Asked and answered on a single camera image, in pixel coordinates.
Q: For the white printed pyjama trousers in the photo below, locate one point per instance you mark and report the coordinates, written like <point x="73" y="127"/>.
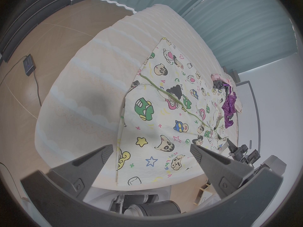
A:
<point x="161" y="117"/>

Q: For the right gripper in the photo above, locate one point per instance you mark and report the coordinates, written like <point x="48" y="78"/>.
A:
<point x="239" y="153"/>

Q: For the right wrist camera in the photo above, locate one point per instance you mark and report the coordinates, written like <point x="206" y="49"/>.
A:
<point x="253" y="155"/>

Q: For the pale wooden crate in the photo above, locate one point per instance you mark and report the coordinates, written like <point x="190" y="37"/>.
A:
<point x="208" y="193"/>

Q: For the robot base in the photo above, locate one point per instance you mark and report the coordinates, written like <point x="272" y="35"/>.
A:
<point x="104" y="194"/>

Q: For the grey bedside table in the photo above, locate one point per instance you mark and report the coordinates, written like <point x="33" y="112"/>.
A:
<point x="233" y="73"/>

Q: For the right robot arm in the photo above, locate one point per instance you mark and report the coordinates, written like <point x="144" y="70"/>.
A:
<point x="274" y="164"/>

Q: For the bed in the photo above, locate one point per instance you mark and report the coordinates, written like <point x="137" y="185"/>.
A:
<point x="94" y="67"/>

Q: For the black power adapter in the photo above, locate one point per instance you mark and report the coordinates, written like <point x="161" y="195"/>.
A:
<point x="29" y="65"/>

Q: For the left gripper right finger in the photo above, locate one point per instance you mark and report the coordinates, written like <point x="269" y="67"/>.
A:
<point x="214" y="171"/>

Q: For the pile of clothes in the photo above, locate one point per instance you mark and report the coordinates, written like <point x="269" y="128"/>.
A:
<point x="228" y="105"/>

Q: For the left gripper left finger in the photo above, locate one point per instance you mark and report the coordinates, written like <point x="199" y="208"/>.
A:
<point x="75" y="176"/>

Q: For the black chest of drawers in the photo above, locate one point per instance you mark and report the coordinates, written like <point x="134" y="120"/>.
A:
<point x="28" y="13"/>

